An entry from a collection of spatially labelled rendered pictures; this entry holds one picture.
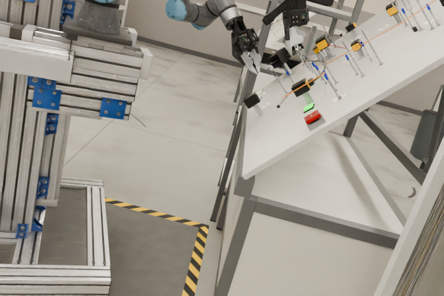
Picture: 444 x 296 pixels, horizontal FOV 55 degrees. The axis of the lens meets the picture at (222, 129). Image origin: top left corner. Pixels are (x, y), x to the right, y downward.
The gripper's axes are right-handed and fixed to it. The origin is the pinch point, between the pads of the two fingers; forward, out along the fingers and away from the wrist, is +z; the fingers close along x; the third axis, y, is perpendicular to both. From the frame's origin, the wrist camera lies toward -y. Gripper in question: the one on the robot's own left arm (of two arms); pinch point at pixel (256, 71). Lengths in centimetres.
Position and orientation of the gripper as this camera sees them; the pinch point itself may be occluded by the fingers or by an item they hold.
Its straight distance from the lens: 161.7
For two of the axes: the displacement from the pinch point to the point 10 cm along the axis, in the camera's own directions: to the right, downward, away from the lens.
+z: 4.3, 8.9, -1.2
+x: 8.7, -3.8, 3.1
